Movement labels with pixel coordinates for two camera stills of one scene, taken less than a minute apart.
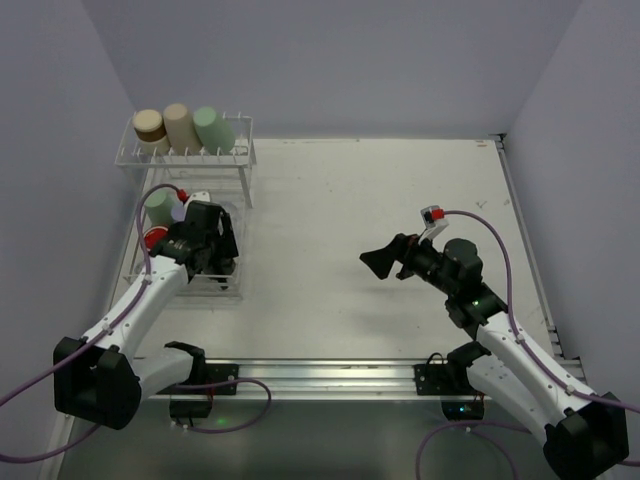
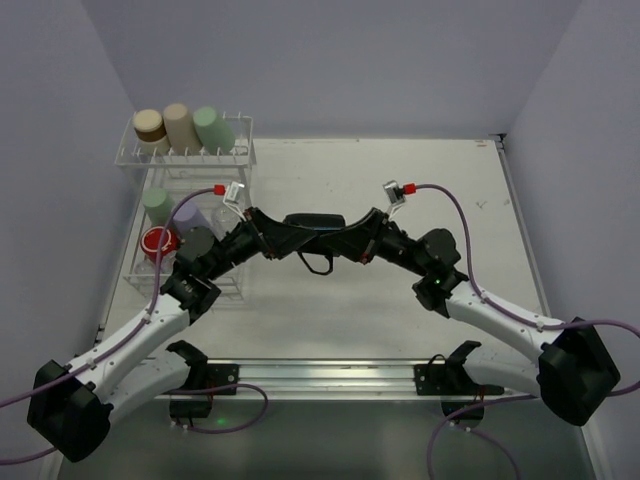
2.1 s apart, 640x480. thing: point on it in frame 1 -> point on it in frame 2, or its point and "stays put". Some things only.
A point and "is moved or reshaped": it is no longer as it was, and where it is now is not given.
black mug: [219, 266] is moved or reshaped
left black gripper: [220, 255] -> [260, 233]
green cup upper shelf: [215, 134] stays put
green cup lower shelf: [158, 206] stays put
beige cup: [182, 135] stays put
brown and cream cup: [151, 132] stays put
